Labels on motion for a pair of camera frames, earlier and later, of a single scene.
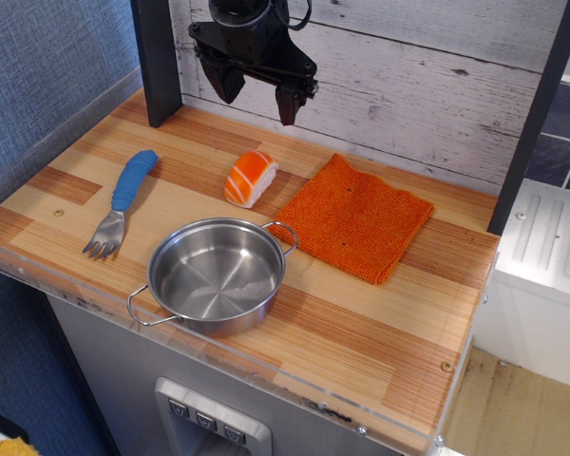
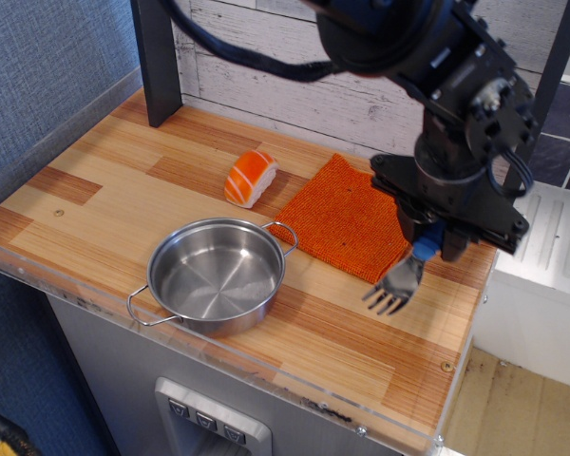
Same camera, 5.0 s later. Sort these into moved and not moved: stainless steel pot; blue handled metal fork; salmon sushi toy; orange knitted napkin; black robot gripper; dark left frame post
Moved: blue handled metal fork; black robot gripper
Not moved: salmon sushi toy; stainless steel pot; dark left frame post; orange knitted napkin
